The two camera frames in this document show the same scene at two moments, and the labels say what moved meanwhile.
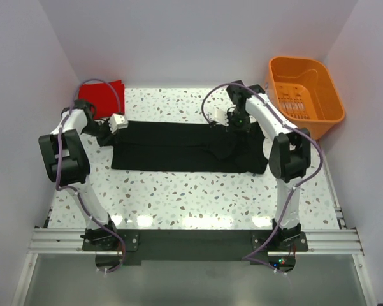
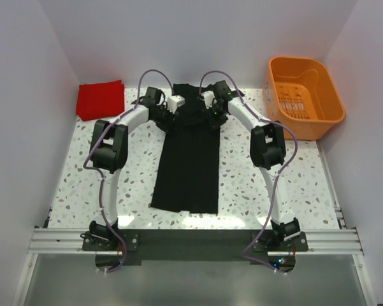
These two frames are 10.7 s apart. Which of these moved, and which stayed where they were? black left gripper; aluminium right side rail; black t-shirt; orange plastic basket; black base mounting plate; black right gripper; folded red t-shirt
Moved: black t-shirt; black left gripper; black right gripper
Stayed: folded red t-shirt; orange plastic basket; aluminium right side rail; black base mounting plate
